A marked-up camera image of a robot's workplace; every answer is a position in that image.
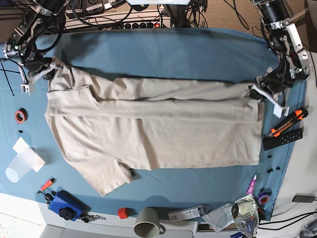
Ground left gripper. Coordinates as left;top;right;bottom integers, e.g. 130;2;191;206
248;66;294;106

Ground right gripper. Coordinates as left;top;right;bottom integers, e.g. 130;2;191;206
23;57;63;85

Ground beige T-shirt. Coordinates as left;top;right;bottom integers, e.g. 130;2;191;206
45;65;264;196

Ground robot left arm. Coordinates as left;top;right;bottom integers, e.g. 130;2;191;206
250;0;311;115

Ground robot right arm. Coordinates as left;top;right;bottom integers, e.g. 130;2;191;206
0;0;69;85

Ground orange utility knife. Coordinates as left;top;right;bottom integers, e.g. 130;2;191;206
268;107;309;137

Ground red tape roll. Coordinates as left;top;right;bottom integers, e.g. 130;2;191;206
14;108;28;124

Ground black remote control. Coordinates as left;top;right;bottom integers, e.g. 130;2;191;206
263;128;303;151

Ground white paper sheet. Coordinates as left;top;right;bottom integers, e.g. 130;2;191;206
12;137;46;173

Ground translucent plastic cup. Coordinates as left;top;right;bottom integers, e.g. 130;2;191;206
5;148;37;183

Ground purple glue tube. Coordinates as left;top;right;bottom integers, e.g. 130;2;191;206
246;175;257;194

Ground purple tape roll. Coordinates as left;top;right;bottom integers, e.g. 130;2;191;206
258;192;270;205

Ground black power strip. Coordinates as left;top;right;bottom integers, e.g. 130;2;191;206
123;22;170;29

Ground black phone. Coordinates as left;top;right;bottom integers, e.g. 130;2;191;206
292;195;316;203

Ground orange marker pen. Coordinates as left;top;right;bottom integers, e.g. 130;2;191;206
38;178;55;193

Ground clear wine glass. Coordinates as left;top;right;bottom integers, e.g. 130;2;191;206
231;194;260;238

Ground folded paper map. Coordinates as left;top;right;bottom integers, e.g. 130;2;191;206
202;203;234;233

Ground packaged tool blister pack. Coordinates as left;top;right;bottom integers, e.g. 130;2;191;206
167;205;211;222

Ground blue box with knob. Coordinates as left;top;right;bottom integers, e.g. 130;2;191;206
49;190;85;221

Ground metal keys with fob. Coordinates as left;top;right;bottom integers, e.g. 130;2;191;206
80;214;106;223

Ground grey ceramic mug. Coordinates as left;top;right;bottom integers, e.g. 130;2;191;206
134;207;166;238

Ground red cube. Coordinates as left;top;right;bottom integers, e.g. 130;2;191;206
117;208;129;219

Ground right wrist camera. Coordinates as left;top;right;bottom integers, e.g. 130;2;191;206
20;84;34;95

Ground black cable tie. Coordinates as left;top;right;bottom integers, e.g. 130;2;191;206
0;58;27;96

